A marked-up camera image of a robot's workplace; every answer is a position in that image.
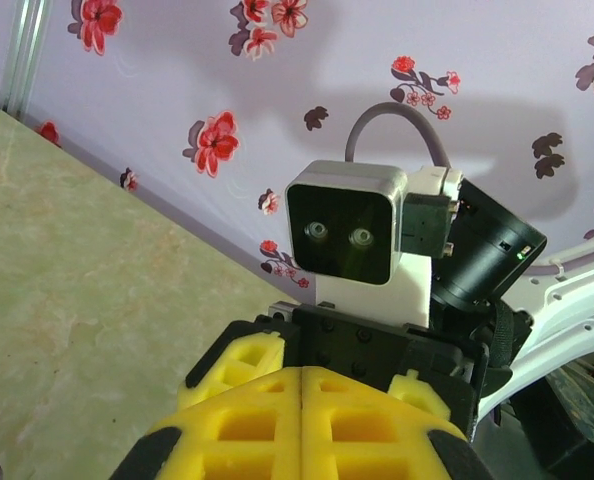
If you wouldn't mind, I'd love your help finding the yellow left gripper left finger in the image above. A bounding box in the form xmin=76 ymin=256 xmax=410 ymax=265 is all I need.
xmin=109 ymin=367 xmax=304 ymax=480

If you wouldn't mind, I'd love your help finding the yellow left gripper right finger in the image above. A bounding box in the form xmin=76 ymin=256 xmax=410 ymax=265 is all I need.
xmin=301 ymin=367 xmax=494 ymax=480

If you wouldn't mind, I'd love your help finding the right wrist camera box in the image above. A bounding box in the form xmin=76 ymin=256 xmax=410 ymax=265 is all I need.
xmin=284 ymin=159 xmax=466 ymax=330

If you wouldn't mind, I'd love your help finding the grey right arm cable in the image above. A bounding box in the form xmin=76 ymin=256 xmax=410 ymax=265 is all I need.
xmin=344 ymin=101 xmax=594 ymax=277

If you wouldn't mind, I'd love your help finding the aluminium frame post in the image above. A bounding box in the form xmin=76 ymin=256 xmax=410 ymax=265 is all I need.
xmin=1 ymin=0 xmax=54 ymax=120

